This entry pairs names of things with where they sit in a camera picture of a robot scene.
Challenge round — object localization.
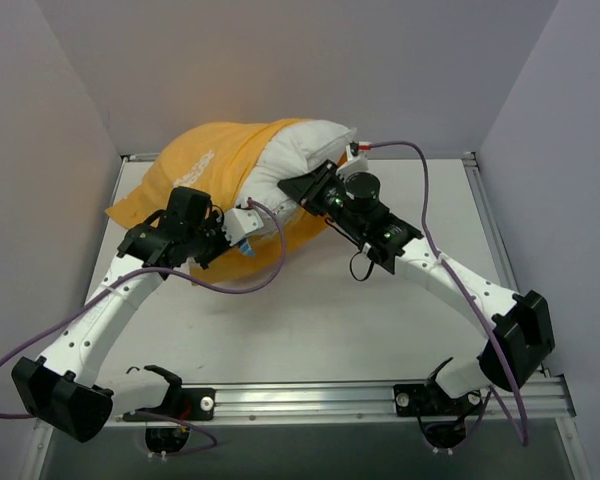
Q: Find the white pillow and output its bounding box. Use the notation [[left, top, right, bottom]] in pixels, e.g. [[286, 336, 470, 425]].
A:
[[235, 120, 357, 224]]

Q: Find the yellow Mickey Mouse pillowcase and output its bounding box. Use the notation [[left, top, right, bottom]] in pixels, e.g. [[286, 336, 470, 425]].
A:
[[106, 119, 327, 284]]

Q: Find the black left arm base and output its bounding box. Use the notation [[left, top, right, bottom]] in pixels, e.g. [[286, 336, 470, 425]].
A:
[[122, 387, 219, 460]]

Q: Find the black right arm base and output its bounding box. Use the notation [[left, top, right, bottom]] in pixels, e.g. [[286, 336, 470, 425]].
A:
[[393, 382, 483, 450]]

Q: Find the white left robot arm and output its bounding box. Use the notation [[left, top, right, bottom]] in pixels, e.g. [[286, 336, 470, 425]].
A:
[[11, 187, 226, 443]]

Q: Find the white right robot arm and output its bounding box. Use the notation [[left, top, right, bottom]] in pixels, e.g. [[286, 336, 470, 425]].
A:
[[278, 161, 555, 413]]

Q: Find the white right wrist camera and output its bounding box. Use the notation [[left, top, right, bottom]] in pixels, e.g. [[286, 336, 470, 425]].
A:
[[337, 142, 370, 179]]

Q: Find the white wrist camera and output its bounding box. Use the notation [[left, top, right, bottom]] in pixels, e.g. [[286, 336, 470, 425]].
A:
[[337, 142, 370, 179], [222, 198, 265, 247]]

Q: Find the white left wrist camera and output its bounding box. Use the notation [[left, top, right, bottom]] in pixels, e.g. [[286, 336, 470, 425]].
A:
[[222, 198, 265, 247]]

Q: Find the aluminium back rail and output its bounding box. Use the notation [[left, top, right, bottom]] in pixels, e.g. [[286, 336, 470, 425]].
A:
[[121, 151, 476, 162]]

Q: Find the aluminium rail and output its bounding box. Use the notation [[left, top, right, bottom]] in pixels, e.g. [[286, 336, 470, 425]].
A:
[[102, 372, 575, 429], [462, 151, 551, 374], [121, 151, 476, 162]]

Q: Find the aluminium right side rail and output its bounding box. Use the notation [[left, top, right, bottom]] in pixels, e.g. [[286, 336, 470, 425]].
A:
[[462, 151, 551, 374]]

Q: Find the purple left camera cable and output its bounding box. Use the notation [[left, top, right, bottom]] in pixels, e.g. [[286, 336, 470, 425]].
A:
[[0, 198, 287, 419]]

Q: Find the aluminium front rail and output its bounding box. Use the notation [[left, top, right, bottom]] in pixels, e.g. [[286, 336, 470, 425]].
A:
[[102, 372, 575, 429]]

